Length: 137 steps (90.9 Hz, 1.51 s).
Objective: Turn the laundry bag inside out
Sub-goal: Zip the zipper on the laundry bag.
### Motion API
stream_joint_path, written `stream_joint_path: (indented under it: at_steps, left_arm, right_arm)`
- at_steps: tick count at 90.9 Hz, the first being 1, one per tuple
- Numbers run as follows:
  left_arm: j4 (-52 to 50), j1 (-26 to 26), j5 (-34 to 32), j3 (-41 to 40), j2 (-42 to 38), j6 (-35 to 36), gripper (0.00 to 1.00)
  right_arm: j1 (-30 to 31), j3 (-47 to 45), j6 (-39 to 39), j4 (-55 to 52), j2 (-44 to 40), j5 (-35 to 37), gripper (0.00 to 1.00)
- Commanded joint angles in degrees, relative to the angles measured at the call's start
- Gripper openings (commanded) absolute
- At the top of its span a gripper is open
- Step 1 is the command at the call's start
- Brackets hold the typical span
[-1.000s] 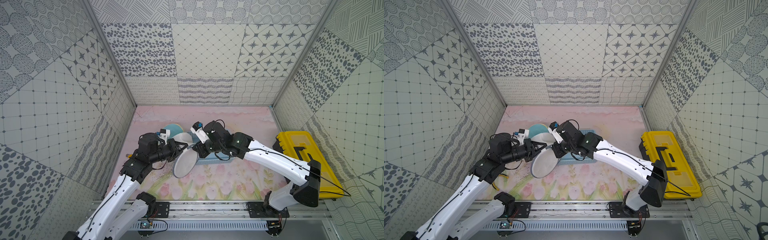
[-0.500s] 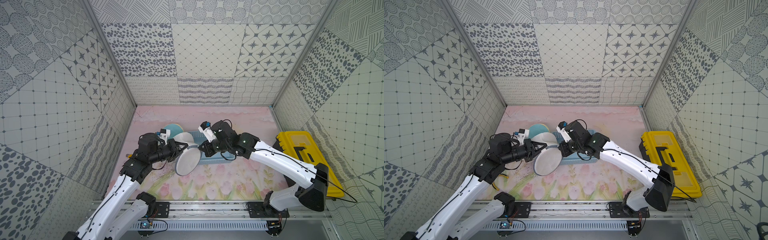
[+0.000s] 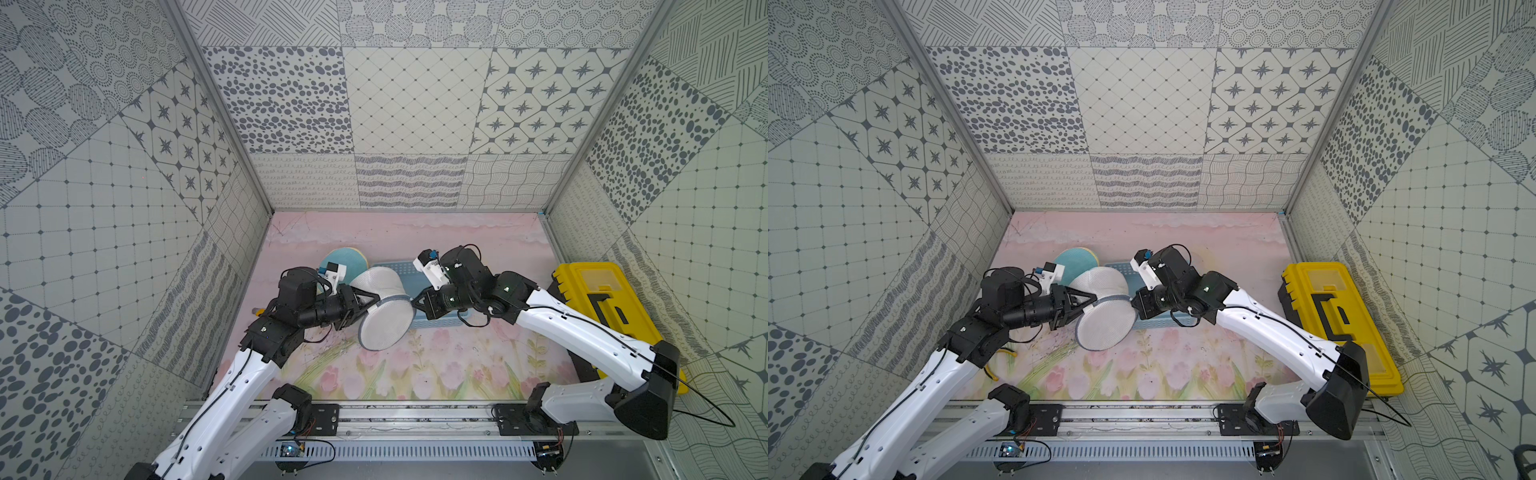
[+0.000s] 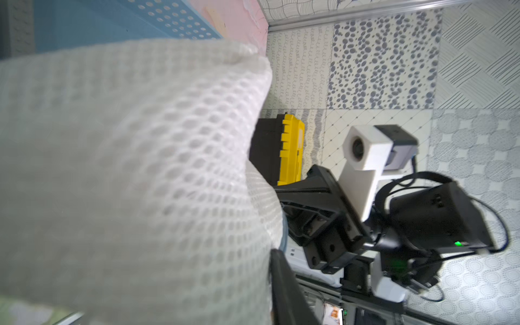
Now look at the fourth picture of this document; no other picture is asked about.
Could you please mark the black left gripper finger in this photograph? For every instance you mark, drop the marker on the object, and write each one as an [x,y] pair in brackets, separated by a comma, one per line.
[289,303]

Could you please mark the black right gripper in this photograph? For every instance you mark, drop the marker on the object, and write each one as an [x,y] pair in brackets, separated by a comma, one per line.
[322,221]

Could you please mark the white mesh laundry bag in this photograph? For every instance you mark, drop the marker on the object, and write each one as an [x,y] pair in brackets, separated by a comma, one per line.
[127,194]

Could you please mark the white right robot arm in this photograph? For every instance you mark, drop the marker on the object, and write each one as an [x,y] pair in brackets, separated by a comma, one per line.
[408,235]

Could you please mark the yellow black toolbox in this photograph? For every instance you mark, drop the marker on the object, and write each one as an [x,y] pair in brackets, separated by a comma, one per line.
[277,149]

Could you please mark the light blue perforated plastic basket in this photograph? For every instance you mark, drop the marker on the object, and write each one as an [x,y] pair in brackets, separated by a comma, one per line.
[69,24]

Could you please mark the aluminium mounting rail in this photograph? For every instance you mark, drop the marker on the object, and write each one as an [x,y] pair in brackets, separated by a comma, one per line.
[393,313]

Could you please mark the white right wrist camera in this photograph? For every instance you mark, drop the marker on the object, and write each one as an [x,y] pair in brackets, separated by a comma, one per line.
[373,153]

